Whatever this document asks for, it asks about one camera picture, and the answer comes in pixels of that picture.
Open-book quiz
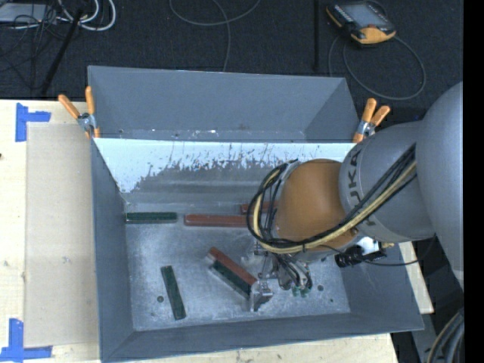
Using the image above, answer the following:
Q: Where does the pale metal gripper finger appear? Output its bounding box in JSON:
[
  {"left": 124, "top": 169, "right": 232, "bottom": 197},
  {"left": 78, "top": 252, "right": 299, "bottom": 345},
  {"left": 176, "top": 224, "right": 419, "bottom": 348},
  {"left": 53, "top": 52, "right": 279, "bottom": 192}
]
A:
[
  {"left": 248, "top": 282, "right": 262, "bottom": 312},
  {"left": 260, "top": 281, "right": 275, "bottom": 306}
]

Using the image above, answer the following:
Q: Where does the dark green flat block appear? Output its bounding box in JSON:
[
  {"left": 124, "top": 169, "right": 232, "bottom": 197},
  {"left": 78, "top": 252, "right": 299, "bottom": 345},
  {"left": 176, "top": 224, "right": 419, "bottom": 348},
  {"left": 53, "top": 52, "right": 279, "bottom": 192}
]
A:
[
  {"left": 211, "top": 259, "right": 253, "bottom": 296},
  {"left": 160, "top": 265, "right": 188, "bottom": 321},
  {"left": 125, "top": 211, "right": 179, "bottom": 224}
]

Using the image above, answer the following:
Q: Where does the red-brown flat block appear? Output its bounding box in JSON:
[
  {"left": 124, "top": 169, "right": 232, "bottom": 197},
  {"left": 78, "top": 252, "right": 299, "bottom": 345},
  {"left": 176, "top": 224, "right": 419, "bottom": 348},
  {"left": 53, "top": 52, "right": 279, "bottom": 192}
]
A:
[
  {"left": 240, "top": 202, "right": 279, "bottom": 216},
  {"left": 208, "top": 246, "right": 259, "bottom": 287},
  {"left": 183, "top": 213, "right": 251, "bottom": 228}
]

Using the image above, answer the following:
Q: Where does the grey metal bin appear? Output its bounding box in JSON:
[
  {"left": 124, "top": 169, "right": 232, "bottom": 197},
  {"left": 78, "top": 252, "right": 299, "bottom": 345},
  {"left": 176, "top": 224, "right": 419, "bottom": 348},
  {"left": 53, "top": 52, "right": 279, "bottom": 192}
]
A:
[{"left": 86, "top": 65, "right": 426, "bottom": 363}]

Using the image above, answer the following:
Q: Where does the pale cardboard board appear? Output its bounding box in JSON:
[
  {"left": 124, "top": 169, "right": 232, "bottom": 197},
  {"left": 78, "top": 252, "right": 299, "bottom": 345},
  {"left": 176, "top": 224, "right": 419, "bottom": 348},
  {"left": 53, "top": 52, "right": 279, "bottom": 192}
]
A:
[{"left": 23, "top": 122, "right": 101, "bottom": 349}]

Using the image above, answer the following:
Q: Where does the black cylinder on white bracket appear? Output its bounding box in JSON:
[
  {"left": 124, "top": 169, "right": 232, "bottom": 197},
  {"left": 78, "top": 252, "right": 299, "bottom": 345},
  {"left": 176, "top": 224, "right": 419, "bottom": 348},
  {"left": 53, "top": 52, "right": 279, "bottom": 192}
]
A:
[{"left": 334, "top": 236, "right": 389, "bottom": 269}]

